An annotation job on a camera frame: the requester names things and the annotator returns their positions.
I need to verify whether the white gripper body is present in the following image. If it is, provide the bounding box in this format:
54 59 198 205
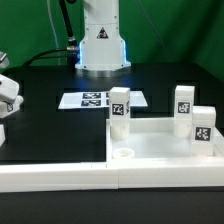
0 51 19 103

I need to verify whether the white square tabletop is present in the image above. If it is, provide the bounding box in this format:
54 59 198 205
105 116 224 164

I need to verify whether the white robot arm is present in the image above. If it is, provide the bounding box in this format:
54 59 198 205
0 0 131 73

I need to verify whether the white left fence piece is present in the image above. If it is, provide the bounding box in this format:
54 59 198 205
0 124 5 147

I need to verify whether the paper sheet with markers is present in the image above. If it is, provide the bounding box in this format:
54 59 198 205
58 91 148 110

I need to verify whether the white front fence bar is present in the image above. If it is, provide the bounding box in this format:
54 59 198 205
0 157 224 193

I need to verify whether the black cable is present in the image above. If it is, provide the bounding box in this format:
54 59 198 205
21 0 81 68

